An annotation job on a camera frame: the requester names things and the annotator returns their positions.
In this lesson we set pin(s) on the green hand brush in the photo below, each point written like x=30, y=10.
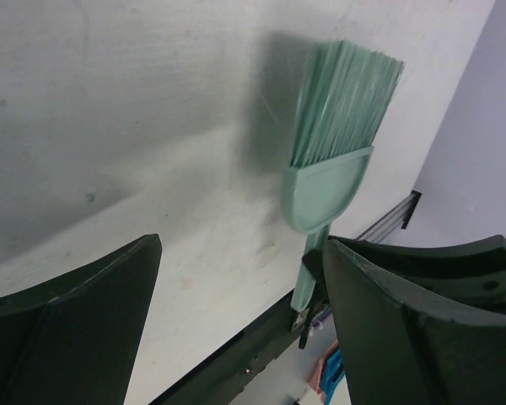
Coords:
x=344, y=96

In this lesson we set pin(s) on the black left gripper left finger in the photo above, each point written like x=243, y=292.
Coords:
x=74, y=338

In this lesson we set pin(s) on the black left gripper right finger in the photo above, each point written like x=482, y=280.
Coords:
x=420, y=325

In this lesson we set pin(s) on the aluminium table frame rail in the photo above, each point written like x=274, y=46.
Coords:
x=397, y=218

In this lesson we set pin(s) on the pink and blue box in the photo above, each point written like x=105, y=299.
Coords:
x=328, y=373

